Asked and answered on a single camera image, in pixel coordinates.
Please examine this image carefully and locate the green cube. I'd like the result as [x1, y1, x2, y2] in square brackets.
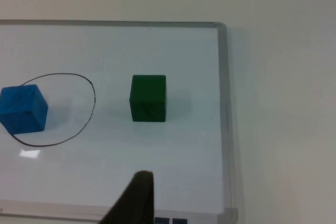
[129, 74, 167, 123]

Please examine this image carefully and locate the blue cube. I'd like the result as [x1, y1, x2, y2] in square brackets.
[0, 84, 49, 134]

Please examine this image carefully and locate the grey-framed whiteboard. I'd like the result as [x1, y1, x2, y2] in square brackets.
[0, 20, 239, 224]

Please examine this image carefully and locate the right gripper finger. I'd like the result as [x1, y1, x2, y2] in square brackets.
[100, 170, 155, 224]

